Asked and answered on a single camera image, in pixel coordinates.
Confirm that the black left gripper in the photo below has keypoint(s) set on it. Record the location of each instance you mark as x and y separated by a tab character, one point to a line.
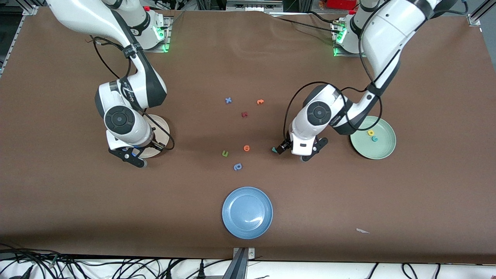
286	145

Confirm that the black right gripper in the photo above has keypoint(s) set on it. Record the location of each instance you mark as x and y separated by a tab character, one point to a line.
154	140

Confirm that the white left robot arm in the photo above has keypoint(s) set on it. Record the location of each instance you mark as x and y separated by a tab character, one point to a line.
391	31

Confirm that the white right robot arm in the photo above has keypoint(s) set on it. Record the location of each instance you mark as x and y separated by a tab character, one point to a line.
85	15

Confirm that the beige brown plate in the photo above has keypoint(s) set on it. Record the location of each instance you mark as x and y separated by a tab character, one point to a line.
161	128

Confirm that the brown table cover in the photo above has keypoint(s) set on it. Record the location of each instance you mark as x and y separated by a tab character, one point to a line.
310	186

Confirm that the blue letter a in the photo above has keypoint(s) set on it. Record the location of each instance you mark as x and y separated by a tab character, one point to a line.
237	167

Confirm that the blue plate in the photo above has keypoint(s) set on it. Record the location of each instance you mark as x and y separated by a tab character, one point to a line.
247	212

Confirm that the green plate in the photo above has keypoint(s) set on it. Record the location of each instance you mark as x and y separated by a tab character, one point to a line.
381	149

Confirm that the white paper scrap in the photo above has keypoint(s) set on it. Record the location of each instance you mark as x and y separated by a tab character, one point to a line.
362	231

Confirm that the black power plug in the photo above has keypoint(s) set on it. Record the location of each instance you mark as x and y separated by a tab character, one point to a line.
201	269

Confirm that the red box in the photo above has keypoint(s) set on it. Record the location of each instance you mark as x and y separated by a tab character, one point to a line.
341	4

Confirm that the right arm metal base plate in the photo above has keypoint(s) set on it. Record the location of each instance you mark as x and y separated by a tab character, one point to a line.
166	48

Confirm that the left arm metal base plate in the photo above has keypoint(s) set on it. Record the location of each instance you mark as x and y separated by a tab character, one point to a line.
345	55

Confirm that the metal table edge bracket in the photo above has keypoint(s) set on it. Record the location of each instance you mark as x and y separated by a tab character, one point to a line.
240	263

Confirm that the grey metal frame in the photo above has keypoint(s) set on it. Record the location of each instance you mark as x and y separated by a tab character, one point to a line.
254	4

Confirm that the aluminium frame profile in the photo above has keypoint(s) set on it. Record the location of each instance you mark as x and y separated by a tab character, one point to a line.
16	33
474	18

